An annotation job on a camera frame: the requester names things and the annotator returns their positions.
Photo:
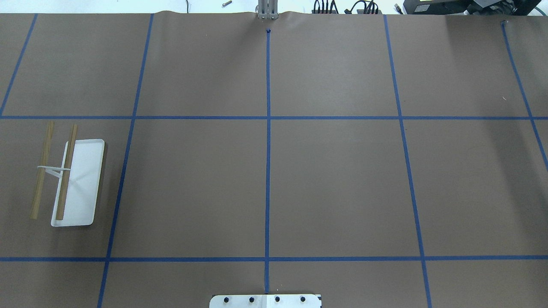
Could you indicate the white towel rack base tray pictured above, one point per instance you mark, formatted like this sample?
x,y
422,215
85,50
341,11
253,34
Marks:
x,y
82,190

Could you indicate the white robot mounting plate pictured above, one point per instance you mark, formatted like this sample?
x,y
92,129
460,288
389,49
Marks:
x,y
266,301

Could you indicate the black monitor stand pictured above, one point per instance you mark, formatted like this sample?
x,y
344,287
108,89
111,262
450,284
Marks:
x,y
470,7

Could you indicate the aluminium frame post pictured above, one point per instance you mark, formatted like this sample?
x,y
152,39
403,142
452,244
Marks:
x,y
267,9

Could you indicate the black cable hub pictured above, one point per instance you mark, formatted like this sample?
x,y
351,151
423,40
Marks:
x,y
324,7

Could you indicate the white rack bracket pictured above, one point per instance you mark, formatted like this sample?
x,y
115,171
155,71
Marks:
x,y
58,172

